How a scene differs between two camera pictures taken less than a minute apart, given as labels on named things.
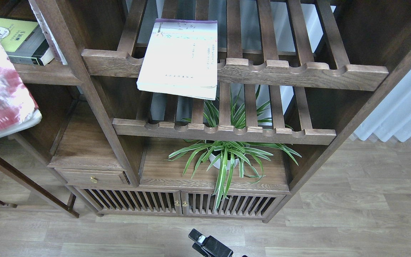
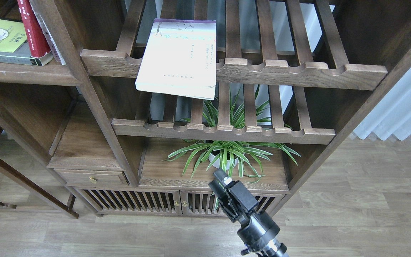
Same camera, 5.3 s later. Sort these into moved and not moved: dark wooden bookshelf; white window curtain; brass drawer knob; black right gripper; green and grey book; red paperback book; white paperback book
Moved: red paperback book; green and grey book; black right gripper
Not moved: dark wooden bookshelf; white window curtain; brass drawer knob; white paperback book
